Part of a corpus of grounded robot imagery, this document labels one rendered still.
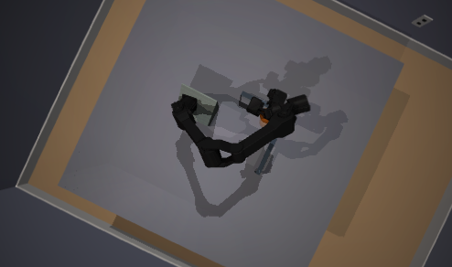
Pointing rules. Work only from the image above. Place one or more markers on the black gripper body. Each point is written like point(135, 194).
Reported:
point(255, 106)

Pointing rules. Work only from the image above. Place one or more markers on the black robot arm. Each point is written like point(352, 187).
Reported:
point(281, 124)

